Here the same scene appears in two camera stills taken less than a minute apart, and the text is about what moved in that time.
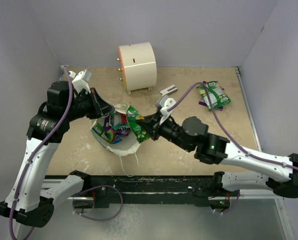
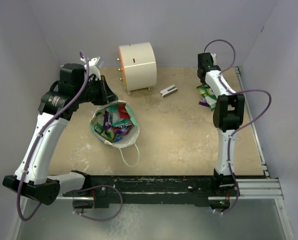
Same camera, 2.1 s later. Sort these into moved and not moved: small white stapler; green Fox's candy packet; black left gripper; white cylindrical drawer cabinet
Moved: black left gripper; green Fox's candy packet
Not moved: small white stapler; white cylindrical drawer cabinet
